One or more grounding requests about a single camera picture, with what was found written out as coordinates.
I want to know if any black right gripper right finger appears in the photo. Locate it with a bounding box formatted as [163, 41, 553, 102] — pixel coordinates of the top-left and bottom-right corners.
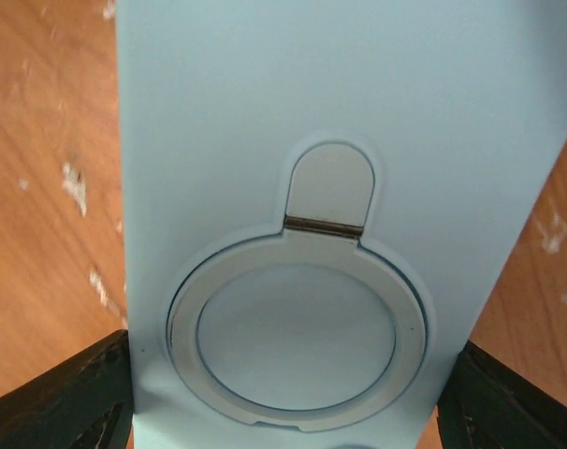
[437, 341, 567, 448]

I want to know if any light blue phone case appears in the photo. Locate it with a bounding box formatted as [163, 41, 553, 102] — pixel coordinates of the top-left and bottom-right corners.
[115, 1, 567, 448]

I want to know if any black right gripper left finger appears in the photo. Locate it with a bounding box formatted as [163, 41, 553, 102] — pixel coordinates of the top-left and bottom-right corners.
[0, 329, 134, 448]

